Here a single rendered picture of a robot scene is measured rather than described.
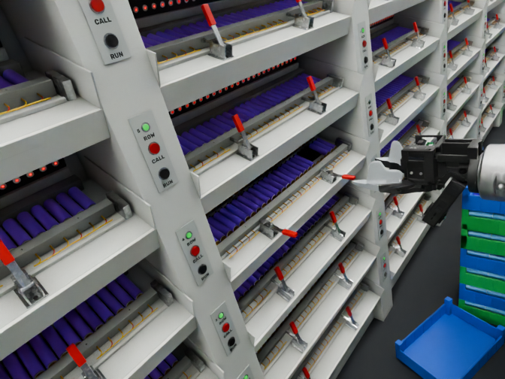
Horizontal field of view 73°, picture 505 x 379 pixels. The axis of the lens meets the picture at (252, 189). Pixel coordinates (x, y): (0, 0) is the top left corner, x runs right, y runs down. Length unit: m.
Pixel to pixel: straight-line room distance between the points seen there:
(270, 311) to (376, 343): 0.68
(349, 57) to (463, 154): 0.48
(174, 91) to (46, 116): 0.18
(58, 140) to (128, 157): 0.09
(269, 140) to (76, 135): 0.41
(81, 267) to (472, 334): 1.33
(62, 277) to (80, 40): 0.31
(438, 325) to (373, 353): 0.27
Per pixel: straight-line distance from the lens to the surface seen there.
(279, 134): 0.78
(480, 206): 1.28
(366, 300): 1.42
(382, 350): 1.47
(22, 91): 0.55
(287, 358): 1.05
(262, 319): 0.88
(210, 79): 0.62
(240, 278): 0.74
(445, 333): 1.53
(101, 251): 0.56
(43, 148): 0.49
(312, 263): 0.99
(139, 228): 0.57
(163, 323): 0.68
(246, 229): 0.77
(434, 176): 0.66
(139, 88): 0.54
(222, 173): 0.66
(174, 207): 0.58
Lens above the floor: 1.18
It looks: 26 degrees down
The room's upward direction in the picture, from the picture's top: 16 degrees counter-clockwise
